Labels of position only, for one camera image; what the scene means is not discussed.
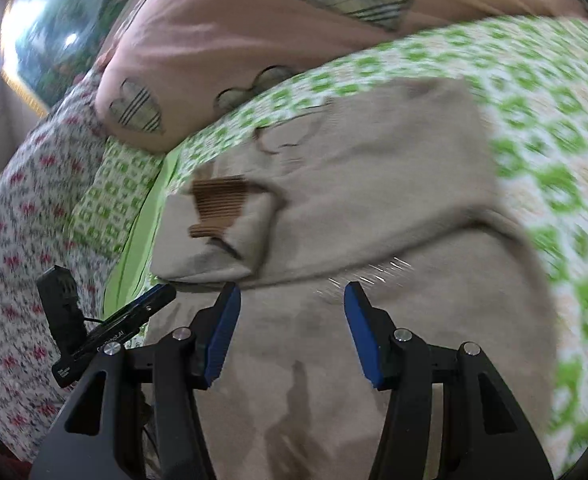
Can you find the green checked bed sheet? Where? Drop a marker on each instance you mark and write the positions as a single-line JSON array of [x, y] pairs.
[[549, 110]]

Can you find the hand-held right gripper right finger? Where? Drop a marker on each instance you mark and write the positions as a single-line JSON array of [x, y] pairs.
[[364, 336]]

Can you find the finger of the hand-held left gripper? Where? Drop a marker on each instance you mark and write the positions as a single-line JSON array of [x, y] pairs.
[[143, 302]]

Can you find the pink pillow with plaid hearts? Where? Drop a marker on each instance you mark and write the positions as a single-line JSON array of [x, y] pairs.
[[223, 20]]

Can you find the floral quilt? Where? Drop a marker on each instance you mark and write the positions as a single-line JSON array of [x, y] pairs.
[[18, 240]]

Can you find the framed wall picture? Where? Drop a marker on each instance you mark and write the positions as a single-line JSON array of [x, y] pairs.
[[48, 25]]

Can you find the beige knit sweater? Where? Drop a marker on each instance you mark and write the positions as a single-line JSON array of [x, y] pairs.
[[349, 185]]

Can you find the green checked pillow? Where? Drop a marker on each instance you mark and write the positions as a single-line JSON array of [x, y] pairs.
[[113, 195]]

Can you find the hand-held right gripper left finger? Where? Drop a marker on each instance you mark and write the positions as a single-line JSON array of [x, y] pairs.
[[222, 336]]

